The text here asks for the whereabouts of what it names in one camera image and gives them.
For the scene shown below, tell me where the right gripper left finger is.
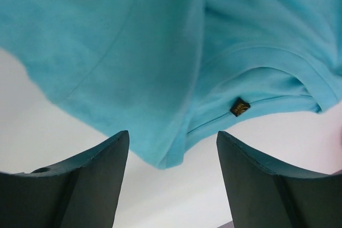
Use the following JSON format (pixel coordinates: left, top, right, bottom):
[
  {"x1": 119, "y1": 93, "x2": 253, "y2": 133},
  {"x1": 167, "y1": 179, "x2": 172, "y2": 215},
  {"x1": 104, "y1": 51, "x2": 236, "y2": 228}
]
[{"x1": 1, "y1": 131, "x2": 129, "y2": 227}]

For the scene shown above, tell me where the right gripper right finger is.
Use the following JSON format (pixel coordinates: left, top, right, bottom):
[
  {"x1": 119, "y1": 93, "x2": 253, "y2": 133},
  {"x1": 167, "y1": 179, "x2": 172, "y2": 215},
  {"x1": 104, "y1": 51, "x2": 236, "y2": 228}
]
[{"x1": 216, "y1": 131, "x2": 341, "y2": 227}]

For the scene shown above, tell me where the turquoise t shirt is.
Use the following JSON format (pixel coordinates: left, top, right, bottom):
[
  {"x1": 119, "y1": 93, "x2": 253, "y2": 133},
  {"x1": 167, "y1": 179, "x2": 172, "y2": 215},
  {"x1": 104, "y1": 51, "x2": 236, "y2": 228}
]
[{"x1": 1, "y1": 0, "x2": 341, "y2": 169}]

